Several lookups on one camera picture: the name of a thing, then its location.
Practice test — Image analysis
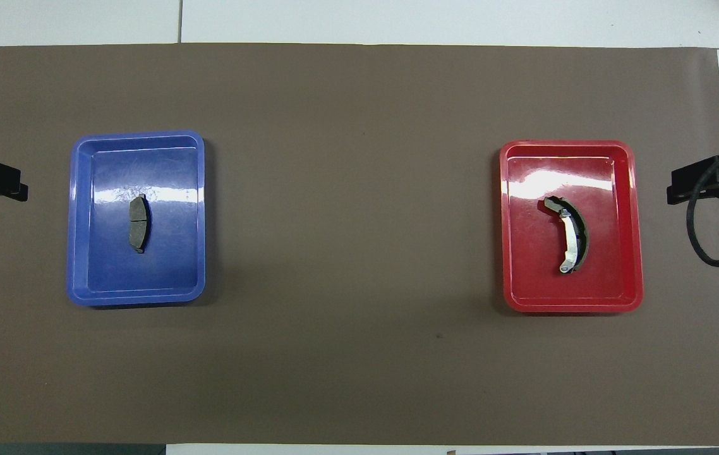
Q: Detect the curved brake shoe white web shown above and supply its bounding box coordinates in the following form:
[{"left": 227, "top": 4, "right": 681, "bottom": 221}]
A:
[{"left": 543, "top": 196, "right": 589, "bottom": 274}]

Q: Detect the red plastic tray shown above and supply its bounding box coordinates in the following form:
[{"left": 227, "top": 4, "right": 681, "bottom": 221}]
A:
[{"left": 499, "top": 140, "right": 644, "bottom": 314}]

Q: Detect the blue plastic tray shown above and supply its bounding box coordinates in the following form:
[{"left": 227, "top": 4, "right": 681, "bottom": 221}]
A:
[{"left": 66, "top": 130, "right": 207, "bottom": 308}]

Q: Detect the brown table mat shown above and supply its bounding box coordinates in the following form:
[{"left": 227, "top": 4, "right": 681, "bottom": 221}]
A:
[{"left": 0, "top": 42, "right": 719, "bottom": 446}]

